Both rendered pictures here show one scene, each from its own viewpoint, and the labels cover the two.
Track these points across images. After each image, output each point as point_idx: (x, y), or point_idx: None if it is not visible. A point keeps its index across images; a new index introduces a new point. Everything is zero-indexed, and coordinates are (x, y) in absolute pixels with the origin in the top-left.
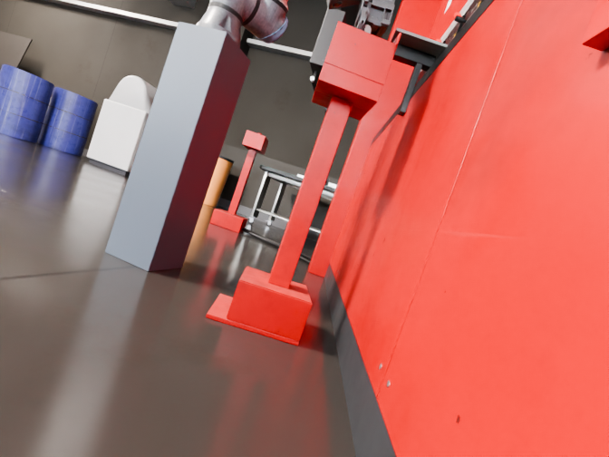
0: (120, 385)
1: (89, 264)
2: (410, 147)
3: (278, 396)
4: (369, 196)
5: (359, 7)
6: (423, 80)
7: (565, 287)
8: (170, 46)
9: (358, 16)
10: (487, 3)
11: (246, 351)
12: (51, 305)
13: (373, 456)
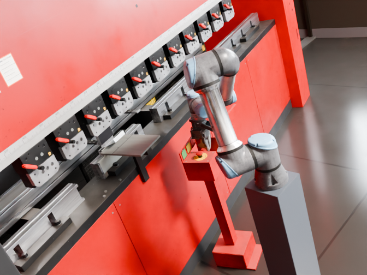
0: None
1: (321, 267)
2: (182, 173)
3: (246, 215)
4: (149, 239)
5: (205, 130)
6: (154, 153)
7: None
8: (302, 187)
9: (209, 133)
10: (188, 116)
11: (250, 231)
12: (314, 228)
13: (235, 193)
